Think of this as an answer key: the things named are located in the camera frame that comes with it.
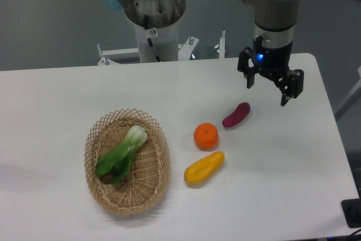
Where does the purple sweet potato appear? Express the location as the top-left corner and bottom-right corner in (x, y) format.
(222, 102), (251, 128)

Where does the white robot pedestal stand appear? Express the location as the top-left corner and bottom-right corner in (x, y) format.
(96, 22), (227, 66)

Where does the white frame at right edge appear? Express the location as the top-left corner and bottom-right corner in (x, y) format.
(334, 67), (360, 121)

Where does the yellow mango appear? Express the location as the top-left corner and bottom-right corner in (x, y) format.
(184, 151), (225, 186)

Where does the orange tangerine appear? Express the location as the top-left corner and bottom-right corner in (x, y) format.
(193, 122), (219, 150)

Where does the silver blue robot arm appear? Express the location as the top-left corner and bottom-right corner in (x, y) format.
(102, 0), (304, 105)

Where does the black cable on pedestal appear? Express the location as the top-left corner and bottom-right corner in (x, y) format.
(143, 14), (162, 63)

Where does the woven wicker basket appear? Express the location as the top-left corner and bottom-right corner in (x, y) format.
(84, 109), (170, 216)

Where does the black device at table edge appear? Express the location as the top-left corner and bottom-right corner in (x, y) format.
(341, 199), (360, 229)

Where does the green bok choy vegetable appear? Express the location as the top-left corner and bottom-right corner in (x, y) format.
(95, 125), (148, 185)

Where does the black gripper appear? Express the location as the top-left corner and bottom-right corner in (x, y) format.
(237, 36), (304, 107)

